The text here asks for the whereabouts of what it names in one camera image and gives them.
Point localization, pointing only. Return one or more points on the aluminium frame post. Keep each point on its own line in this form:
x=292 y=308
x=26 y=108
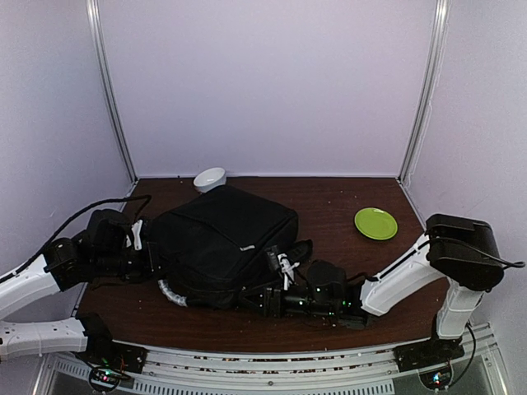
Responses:
x=94 y=21
x=431 y=74

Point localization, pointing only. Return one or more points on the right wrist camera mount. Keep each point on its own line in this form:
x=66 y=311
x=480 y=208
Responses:
x=280 y=263

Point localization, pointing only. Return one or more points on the green round plate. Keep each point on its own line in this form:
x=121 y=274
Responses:
x=376 y=224

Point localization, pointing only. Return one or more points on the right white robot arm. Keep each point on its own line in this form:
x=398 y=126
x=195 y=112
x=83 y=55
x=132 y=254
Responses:
x=459 y=249

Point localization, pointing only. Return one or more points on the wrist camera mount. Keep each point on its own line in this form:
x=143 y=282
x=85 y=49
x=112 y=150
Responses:
x=139 y=233
x=280 y=263

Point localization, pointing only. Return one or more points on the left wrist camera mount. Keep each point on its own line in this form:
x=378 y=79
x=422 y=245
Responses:
x=139 y=233

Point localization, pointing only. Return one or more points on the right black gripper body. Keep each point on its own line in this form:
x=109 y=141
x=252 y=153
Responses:
x=277 y=309

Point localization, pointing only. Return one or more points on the front aluminium rail base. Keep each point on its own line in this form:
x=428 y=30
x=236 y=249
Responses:
x=366 y=370

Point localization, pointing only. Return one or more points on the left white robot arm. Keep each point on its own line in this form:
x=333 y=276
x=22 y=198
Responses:
x=111 y=248

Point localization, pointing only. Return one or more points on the right aluminium frame post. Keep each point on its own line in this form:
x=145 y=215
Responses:
x=431 y=74

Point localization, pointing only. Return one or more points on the left aluminium frame post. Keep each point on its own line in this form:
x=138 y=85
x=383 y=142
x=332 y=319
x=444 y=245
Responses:
x=94 y=21

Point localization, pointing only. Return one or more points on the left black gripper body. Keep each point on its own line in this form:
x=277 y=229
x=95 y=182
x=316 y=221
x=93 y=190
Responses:
x=148 y=248

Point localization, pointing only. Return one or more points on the white patterned ceramic bowl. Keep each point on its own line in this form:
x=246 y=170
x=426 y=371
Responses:
x=210 y=179

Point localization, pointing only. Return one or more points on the black student backpack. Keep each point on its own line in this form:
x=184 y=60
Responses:
x=214 y=246

